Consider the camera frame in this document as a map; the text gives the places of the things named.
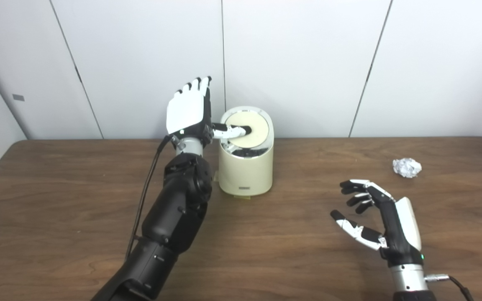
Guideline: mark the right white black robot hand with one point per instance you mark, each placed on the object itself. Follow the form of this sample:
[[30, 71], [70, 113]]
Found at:
[[400, 234]]

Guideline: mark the small yellow tape piece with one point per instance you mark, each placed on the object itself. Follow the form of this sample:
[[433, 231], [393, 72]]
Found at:
[[216, 176]]

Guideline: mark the round cream bin lid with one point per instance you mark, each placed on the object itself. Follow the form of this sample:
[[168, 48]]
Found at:
[[257, 138]]

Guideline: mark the small grey wall label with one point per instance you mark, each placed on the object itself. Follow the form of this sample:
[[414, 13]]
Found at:
[[18, 98]]

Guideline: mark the wide yellow tape strip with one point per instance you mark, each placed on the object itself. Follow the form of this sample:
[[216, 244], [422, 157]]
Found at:
[[243, 197]]

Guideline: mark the cream-colored desktop bin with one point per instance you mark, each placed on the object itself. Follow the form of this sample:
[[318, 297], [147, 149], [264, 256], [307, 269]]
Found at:
[[246, 171]]

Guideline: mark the silver-white paper ball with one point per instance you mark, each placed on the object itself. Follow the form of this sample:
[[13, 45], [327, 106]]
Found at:
[[407, 167]]

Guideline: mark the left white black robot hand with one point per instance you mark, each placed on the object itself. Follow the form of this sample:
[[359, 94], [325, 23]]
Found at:
[[188, 110]]

